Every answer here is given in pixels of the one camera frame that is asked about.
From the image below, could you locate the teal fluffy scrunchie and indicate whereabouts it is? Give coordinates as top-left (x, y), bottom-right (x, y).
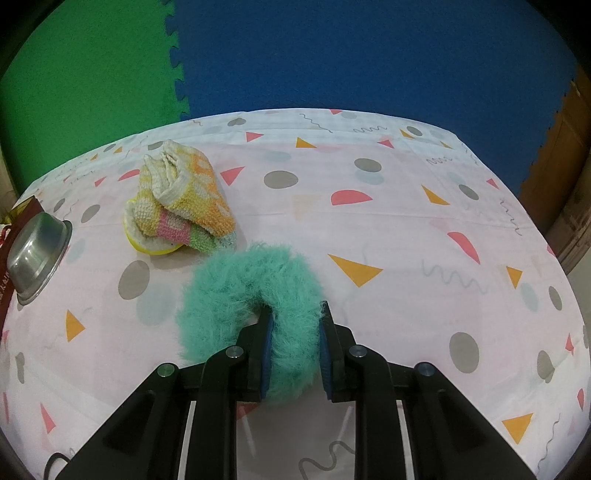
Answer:
top-left (178, 242), bottom-right (326, 407)

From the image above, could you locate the black cable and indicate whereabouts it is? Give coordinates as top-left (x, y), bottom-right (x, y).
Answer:
top-left (45, 452), bottom-right (75, 480)

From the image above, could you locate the red and gold box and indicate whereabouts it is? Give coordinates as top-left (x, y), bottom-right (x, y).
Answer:
top-left (0, 196), bottom-right (42, 319)

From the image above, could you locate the brown foam mat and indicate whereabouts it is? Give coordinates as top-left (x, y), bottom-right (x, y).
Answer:
top-left (519, 65), bottom-right (591, 232)

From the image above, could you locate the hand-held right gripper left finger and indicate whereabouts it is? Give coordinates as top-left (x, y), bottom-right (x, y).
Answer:
top-left (55, 314), bottom-right (276, 480)

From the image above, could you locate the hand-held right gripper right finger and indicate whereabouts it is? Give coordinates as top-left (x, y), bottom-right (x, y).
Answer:
top-left (318, 300), bottom-right (541, 480)

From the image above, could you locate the steel bowl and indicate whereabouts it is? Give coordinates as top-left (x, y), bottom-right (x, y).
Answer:
top-left (6, 212), bottom-right (75, 306)

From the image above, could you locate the colourful knitted washcloth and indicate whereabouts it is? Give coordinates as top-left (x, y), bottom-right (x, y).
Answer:
top-left (124, 140), bottom-right (238, 254)

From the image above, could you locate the blue foam mat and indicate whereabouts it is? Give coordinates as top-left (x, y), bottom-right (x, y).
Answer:
top-left (164, 0), bottom-right (580, 199)

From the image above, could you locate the green foam mat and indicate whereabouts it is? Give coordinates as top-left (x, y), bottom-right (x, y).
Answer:
top-left (0, 0), bottom-right (192, 195)

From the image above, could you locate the yellow sponge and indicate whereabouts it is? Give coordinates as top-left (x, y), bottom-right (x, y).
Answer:
top-left (122, 210), bottom-right (185, 257)

